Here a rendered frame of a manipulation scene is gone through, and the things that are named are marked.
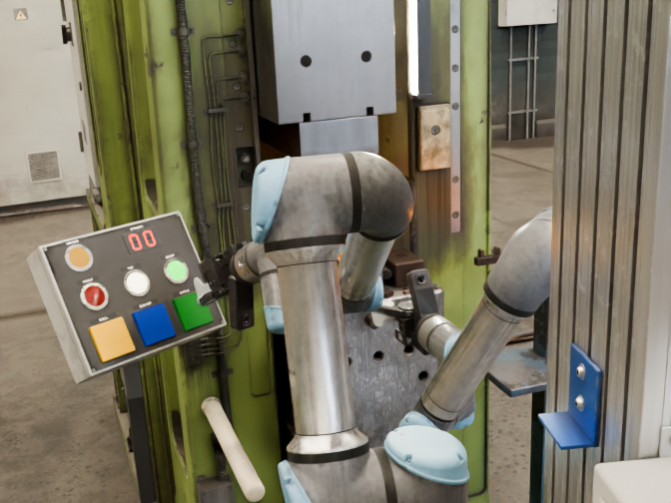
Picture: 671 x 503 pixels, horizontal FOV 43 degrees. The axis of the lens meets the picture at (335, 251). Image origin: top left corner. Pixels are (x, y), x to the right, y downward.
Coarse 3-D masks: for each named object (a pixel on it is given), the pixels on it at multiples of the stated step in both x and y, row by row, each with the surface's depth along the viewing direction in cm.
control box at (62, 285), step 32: (128, 224) 182; (160, 224) 187; (32, 256) 172; (64, 256) 171; (96, 256) 175; (128, 256) 179; (160, 256) 184; (192, 256) 189; (64, 288) 169; (128, 288) 177; (160, 288) 181; (192, 288) 186; (64, 320) 168; (96, 320) 170; (128, 320) 175; (224, 320) 189; (64, 352) 172; (96, 352) 168
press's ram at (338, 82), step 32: (256, 0) 199; (288, 0) 190; (320, 0) 192; (352, 0) 195; (384, 0) 197; (256, 32) 203; (288, 32) 191; (320, 32) 194; (352, 32) 197; (384, 32) 200; (256, 64) 207; (288, 64) 193; (320, 64) 196; (352, 64) 199; (384, 64) 202; (288, 96) 195; (320, 96) 198; (352, 96) 201; (384, 96) 204
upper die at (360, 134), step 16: (272, 128) 220; (288, 128) 207; (304, 128) 199; (320, 128) 200; (336, 128) 202; (352, 128) 203; (368, 128) 205; (272, 144) 223; (288, 144) 209; (304, 144) 200; (320, 144) 201; (336, 144) 203; (352, 144) 204; (368, 144) 206
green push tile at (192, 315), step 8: (184, 296) 184; (192, 296) 185; (176, 304) 182; (184, 304) 183; (192, 304) 184; (184, 312) 182; (192, 312) 183; (200, 312) 185; (208, 312) 186; (184, 320) 182; (192, 320) 183; (200, 320) 184; (208, 320) 185; (184, 328) 182; (192, 328) 182
